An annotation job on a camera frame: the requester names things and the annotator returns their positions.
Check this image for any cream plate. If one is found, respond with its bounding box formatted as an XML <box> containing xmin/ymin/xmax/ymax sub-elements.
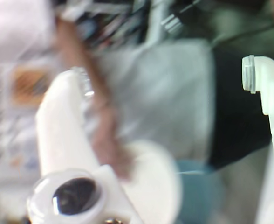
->
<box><xmin>118</xmin><ymin>140</ymin><xmax>183</xmax><ymax>224</ymax></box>

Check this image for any blue plate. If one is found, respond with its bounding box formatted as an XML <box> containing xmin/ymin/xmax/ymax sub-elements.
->
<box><xmin>174</xmin><ymin>158</ymin><xmax>224</xmax><ymax>224</ymax></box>

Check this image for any person's bare forearm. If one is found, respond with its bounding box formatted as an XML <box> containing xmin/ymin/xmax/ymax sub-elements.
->
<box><xmin>55</xmin><ymin>18</ymin><xmax>137</xmax><ymax>180</ymax></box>

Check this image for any person's black trouser leg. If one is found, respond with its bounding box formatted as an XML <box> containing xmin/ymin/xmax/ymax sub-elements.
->
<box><xmin>206</xmin><ymin>52</ymin><xmax>274</xmax><ymax>170</ymax></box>

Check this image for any person's white shirt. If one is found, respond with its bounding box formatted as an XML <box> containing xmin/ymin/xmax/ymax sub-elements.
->
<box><xmin>0</xmin><ymin>0</ymin><xmax>58</xmax><ymax>63</ymax></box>

